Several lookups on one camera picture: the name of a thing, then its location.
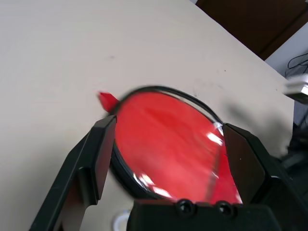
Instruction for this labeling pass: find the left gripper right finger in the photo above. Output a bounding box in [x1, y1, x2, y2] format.
[222, 123, 308, 231]

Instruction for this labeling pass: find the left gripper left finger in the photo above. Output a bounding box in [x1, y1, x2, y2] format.
[28, 115, 117, 231]

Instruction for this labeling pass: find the black and red paddle case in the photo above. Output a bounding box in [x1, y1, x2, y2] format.
[98, 85, 244, 205]

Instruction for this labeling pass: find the red ping-pong paddle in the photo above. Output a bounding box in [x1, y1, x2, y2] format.
[115, 92, 243, 205]

